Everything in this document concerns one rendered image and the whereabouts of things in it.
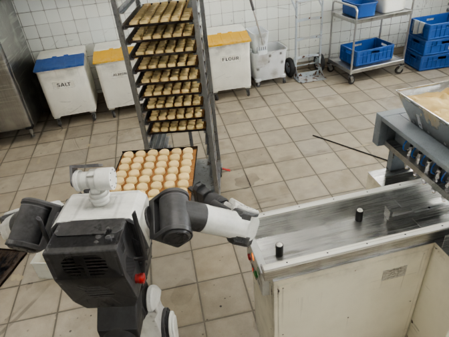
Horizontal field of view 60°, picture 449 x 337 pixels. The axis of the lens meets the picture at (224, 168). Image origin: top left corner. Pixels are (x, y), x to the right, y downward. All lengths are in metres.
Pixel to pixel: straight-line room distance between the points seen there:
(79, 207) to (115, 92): 3.66
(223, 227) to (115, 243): 0.34
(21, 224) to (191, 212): 0.50
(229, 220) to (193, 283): 1.49
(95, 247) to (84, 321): 1.65
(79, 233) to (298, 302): 0.95
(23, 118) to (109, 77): 1.04
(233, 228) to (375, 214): 0.83
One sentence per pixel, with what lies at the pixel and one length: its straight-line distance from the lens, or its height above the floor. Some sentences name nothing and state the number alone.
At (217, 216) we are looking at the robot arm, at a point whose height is 1.25.
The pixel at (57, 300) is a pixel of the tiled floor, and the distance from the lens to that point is 2.89.
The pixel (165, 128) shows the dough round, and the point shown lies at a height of 0.79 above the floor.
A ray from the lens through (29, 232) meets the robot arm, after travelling 1.28.
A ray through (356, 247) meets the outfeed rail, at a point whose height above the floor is 0.90.
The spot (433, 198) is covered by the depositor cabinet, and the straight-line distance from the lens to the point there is 2.04.
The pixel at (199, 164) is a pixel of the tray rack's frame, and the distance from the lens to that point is 3.47.
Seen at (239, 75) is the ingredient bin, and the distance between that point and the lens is 4.89.
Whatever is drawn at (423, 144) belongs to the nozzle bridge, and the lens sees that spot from 1.75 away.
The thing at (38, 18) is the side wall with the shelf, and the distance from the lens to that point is 5.37.
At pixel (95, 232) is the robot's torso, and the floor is 1.34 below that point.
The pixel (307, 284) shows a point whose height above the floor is 0.78.
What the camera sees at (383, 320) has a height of 0.38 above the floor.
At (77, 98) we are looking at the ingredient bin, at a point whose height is 0.32.
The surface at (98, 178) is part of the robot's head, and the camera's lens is 1.15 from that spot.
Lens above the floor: 2.04
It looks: 34 degrees down
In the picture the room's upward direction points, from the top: 6 degrees counter-clockwise
